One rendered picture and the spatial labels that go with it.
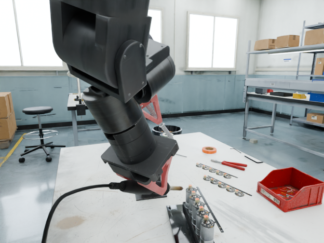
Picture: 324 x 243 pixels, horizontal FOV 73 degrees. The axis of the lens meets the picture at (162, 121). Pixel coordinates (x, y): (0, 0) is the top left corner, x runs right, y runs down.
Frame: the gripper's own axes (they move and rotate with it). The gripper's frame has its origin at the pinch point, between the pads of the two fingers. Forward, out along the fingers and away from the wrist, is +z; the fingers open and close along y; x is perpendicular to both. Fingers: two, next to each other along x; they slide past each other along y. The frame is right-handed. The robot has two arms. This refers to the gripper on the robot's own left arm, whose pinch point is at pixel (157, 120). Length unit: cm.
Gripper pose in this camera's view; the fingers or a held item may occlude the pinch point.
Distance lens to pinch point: 55.9
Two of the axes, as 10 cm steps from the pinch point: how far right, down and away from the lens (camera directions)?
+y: -1.9, -2.2, 9.6
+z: 5.6, 7.8, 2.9
